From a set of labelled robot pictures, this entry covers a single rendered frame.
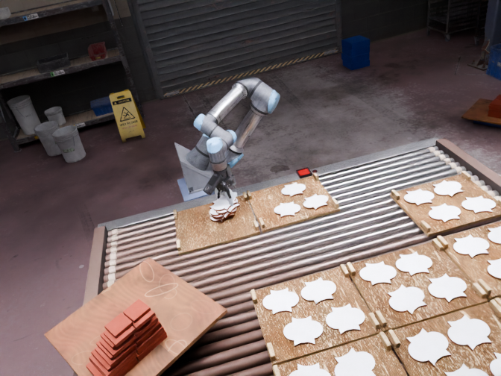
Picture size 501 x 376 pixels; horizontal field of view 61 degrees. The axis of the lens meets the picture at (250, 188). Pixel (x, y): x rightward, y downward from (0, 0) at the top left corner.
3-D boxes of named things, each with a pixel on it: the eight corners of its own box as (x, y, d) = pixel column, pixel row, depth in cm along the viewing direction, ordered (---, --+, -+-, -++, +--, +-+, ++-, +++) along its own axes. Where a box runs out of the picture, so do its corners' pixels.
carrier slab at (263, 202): (246, 195, 237) (246, 193, 236) (315, 177, 242) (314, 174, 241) (262, 233, 208) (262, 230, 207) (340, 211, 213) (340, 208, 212)
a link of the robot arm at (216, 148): (225, 136, 201) (216, 145, 195) (229, 156, 207) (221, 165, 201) (211, 135, 205) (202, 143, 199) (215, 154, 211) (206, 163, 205)
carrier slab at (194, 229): (174, 214, 233) (174, 212, 232) (246, 196, 237) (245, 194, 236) (179, 256, 204) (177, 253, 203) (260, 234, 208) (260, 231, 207)
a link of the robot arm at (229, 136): (222, 121, 211) (211, 131, 204) (240, 134, 211) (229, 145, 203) (217, 132, 217) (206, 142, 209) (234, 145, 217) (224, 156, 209)
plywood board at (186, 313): (45, 337, 161) (43, 334, 160) (150, 259, 189) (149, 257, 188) (114, 418, 130) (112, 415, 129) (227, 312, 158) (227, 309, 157)
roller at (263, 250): (105, 295, 196) (101, 287, 193) (485, 190, 216) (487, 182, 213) (104, 303, 192) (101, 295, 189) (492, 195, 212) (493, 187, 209)
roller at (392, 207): (106, 287, 200) (102, 280, 198) (479, 185, 220) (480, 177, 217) (105, 295, 196) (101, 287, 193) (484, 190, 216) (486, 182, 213)
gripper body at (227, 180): (236, 185, 215) (232, 165, 209) (224, 193, 211) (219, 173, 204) (226, 180, 220) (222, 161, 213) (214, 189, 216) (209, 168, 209)
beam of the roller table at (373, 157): (101, 232, 241) (98, 224, 238) (435, 145, 262) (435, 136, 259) (100, 241, 234) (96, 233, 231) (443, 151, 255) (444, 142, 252)
